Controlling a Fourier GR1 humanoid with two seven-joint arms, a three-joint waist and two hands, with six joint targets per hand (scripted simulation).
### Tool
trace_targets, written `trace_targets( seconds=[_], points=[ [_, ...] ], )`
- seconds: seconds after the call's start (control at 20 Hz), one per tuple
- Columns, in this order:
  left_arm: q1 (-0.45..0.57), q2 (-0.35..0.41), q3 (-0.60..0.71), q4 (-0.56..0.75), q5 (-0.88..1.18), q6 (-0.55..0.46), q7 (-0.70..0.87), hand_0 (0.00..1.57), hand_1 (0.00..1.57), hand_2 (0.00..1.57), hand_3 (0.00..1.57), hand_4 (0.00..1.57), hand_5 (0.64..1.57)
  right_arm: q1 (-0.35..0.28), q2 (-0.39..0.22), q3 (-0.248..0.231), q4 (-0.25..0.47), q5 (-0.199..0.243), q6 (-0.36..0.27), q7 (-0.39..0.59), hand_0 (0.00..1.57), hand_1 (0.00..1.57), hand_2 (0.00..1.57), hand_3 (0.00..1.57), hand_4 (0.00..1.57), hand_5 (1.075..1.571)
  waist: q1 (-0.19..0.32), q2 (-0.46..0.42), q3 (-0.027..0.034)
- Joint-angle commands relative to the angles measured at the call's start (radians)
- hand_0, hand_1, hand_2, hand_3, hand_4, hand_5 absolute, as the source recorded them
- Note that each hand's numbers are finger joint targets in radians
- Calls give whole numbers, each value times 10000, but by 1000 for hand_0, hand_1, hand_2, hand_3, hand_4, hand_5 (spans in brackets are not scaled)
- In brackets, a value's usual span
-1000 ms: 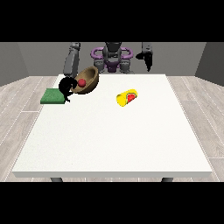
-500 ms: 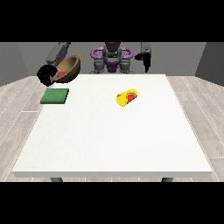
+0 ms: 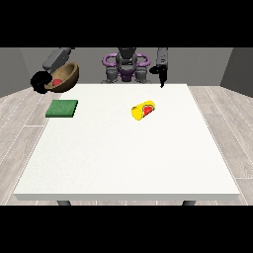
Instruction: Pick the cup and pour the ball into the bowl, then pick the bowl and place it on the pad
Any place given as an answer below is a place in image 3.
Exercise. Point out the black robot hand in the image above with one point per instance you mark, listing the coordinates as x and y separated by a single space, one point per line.
161 74
40 81

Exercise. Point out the brown wooden bowl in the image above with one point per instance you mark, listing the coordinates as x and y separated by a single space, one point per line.
67 77

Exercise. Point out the small red ball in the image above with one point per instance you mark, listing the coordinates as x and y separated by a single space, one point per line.
57 82

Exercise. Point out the green square pad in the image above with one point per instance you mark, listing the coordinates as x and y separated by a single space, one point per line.
61 108

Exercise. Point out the yellow cup with melon print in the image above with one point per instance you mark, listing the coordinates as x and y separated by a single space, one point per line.
143 110

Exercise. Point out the grey robot trunk purple rings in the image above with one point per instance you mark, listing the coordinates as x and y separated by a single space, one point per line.
126 66

